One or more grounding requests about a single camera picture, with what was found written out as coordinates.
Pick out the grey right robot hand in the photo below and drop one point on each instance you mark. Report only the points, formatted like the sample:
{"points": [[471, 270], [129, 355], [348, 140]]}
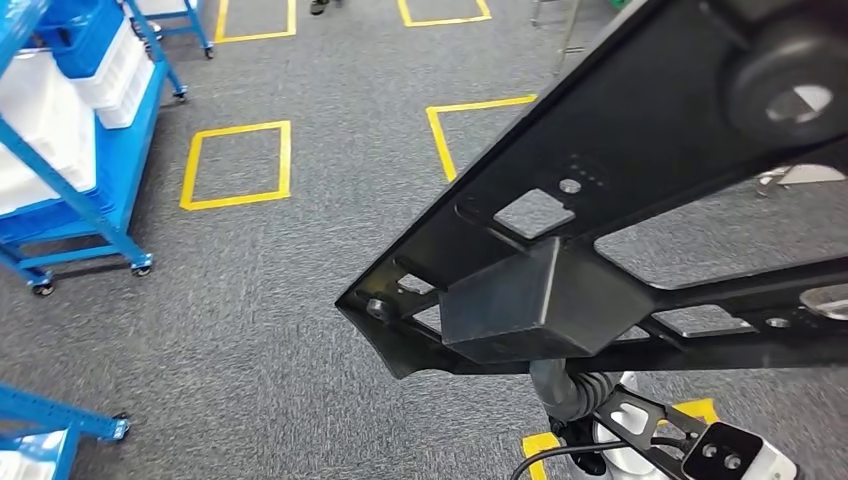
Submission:
{"points": [[551, 391]]}

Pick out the black plastic mounting plate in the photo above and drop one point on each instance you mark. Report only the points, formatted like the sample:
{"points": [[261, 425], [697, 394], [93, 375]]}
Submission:
{"points": [[629, 132]]}

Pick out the person's foot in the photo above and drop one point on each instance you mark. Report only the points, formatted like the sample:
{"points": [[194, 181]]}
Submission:
{"points": [[321, 6]]}

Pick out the blue rack with casters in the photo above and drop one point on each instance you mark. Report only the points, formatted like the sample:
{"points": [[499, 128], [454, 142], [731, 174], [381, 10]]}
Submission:
{"points": [[199, 26], [126, 159]]}

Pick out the blue plastic bin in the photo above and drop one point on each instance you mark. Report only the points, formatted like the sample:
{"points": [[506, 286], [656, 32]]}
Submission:
{"points": [[79, 40]]}

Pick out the black camera bracket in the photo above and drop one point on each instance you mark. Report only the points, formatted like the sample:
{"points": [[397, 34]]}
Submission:
{"points": [[662, 414]]}

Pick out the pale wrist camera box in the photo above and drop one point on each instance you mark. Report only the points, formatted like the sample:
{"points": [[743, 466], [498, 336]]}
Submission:
{"points": [[722, 454]]}

